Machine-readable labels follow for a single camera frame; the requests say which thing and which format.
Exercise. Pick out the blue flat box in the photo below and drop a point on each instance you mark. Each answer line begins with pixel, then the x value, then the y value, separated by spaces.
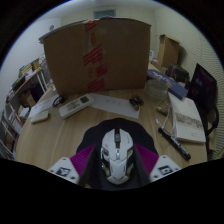
pixel 176 87

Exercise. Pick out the white plain paper sheet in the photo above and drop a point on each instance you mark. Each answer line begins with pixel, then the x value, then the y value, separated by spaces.
pixel 113 105

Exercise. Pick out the white printed paper sheet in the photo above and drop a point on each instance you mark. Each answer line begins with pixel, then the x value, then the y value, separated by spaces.
pixel 41 105

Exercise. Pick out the white book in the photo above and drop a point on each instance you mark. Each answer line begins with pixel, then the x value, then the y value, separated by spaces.
pixel 186 118

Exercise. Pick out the white gaming computer mouse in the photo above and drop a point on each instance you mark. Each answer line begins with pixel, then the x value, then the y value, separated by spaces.
pixel 117 156

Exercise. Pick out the small dark brown gadget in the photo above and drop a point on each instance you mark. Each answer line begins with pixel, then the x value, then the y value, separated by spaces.
pixel 136 102

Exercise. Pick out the large brown cardboard box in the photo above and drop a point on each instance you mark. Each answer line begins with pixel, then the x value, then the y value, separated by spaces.
pixel 116 56

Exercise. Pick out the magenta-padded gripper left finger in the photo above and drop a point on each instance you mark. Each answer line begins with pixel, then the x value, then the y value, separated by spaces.
pixel 66 168

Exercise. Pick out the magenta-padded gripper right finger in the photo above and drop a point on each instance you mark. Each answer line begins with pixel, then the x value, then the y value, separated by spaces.
pixel 163 166

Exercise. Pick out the white remote with display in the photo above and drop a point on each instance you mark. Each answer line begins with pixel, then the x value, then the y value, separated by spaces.
pixel 76 106

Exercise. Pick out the clear round container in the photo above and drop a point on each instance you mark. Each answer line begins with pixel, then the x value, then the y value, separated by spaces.
pixel 156 89

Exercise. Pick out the small brown cardboard box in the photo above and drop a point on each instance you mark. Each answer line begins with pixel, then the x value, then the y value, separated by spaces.
pixel 168 50

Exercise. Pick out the dark bag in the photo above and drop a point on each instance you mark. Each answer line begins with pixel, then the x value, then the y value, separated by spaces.
pixel 178 72

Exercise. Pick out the black marker pen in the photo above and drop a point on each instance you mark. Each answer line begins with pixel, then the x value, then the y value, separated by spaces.
pixel 175 144

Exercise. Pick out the dark monitor screen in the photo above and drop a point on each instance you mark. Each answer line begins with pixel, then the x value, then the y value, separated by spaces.
pixel 203 86

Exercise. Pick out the black mouse pad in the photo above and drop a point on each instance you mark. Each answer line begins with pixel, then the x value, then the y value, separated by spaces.
pixel 100 128

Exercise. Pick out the wooden shelf unit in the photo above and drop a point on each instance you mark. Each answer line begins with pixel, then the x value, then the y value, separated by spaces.
pixel 13 123

